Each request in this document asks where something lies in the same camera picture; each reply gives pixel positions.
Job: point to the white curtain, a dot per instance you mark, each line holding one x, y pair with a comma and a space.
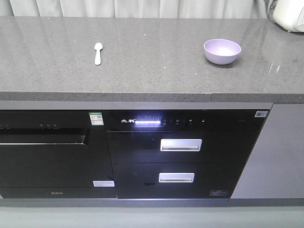
168, 9

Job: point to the silver lower drawer handle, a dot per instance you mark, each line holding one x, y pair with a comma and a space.
176, 177

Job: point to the silver drawer handle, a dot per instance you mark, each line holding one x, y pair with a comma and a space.
176, 177
180, 145

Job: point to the black drawer disinfection cabinet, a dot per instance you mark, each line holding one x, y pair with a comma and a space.
134, 138

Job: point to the white QR code sticker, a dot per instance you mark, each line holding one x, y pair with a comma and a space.
261, 114

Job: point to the grey cabinet door panel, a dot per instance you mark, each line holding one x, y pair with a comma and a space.
275, 168

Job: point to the green energy label sticker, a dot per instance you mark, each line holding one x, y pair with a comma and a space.
96, 118

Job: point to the silver upper drawer handle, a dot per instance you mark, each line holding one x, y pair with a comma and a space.
180, 145

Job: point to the lilac plastic bowl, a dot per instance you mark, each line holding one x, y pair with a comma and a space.
221, 51

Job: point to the pale green plastic spoon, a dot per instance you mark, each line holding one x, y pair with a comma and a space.
98, 47

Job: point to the white rice cooker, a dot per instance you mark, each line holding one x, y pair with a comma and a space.
289, 14

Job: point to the black built-in dishwasher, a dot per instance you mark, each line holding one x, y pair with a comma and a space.
52, 154

